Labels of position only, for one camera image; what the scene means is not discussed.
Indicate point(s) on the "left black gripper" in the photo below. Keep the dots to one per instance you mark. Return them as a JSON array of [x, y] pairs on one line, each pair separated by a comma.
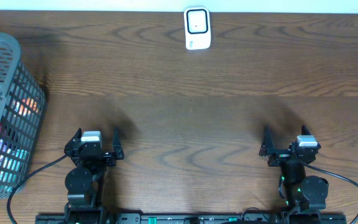
[[95, 156]]

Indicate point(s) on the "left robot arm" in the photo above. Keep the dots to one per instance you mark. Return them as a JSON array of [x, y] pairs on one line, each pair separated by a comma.
[[85, 182]]

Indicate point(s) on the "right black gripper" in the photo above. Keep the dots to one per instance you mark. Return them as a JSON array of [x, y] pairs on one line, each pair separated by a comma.
[[267, 149]]

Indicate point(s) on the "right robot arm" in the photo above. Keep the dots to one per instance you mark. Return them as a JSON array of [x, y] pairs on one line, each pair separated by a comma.
[[305, 195]]

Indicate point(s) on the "white barcode scanner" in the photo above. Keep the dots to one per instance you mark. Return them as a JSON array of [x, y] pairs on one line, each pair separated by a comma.
[[197, 28]]

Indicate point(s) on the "orange Kleenex tissue pack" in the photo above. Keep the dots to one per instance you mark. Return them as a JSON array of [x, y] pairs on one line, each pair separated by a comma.
[[26, 107]]

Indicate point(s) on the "green wet wipes packet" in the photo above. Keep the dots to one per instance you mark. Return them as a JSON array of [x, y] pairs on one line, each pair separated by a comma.
[[12, 168]]

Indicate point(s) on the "grey plastic mesh basket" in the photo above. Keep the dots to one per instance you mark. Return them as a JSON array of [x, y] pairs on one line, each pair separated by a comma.
[[16, 83]]

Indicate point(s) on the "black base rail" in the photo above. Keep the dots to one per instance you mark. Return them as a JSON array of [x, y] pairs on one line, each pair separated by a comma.
[[135, 218]]

